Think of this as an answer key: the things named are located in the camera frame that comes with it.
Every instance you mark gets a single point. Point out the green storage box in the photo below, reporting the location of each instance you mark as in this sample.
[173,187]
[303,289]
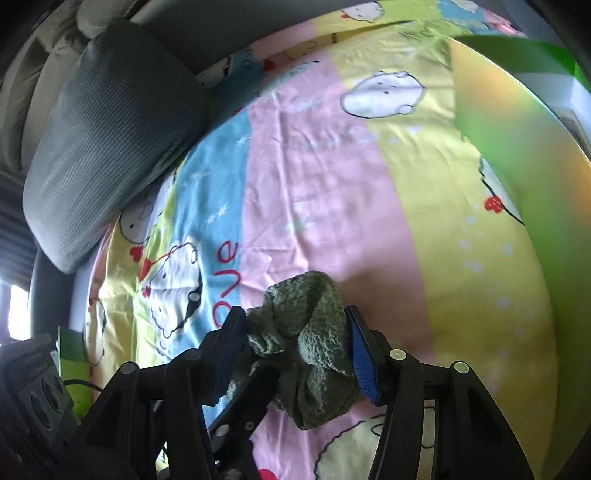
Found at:
[508,115]

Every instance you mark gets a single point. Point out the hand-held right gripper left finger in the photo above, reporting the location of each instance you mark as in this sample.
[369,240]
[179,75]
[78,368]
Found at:
[228,355]

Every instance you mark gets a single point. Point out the pastel cartoon printed bedsheet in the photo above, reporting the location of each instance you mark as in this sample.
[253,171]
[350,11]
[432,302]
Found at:
[323,194]

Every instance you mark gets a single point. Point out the green knitted cloth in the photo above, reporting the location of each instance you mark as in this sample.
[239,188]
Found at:
[314,350]

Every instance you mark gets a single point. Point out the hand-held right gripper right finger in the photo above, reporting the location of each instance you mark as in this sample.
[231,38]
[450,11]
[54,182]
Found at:
[362,360]

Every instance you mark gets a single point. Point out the beige padded cushion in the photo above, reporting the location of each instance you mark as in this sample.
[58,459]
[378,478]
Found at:
[41,92]

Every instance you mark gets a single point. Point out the grey ribbed pillow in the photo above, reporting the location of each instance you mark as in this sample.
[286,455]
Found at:
[106,138]

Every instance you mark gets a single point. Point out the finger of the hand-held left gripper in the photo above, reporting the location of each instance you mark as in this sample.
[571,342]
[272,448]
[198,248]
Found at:
[249,415]

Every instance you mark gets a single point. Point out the small green box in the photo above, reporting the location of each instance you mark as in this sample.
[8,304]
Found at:
[74,364]

